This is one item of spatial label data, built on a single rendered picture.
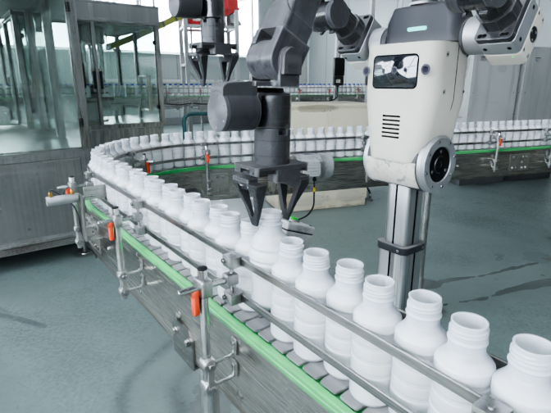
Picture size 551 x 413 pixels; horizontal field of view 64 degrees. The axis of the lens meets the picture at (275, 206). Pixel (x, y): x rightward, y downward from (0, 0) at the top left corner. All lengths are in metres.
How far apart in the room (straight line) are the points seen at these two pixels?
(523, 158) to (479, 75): 3.49
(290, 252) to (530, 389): 0.35
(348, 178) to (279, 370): 1.88
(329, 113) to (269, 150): 4.25
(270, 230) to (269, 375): 0.23
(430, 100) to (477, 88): 5.47
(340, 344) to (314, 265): 0.11
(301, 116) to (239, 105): 4.16
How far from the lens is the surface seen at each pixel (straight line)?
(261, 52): 0.67
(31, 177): 3.74
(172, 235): 1.02
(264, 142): 0.67
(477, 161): 3.01
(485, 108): 6.78
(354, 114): 5.05
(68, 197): 1.45
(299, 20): 0.68
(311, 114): 4.82
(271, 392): 0.75
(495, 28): 1.15
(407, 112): 1.20
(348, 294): 0.59
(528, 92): 7.29
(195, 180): 2.21
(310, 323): 0.65
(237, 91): 0.63
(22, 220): 3.80
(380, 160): 1.27
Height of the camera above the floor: 1.40
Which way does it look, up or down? 16 degrees down
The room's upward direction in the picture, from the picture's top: straight up
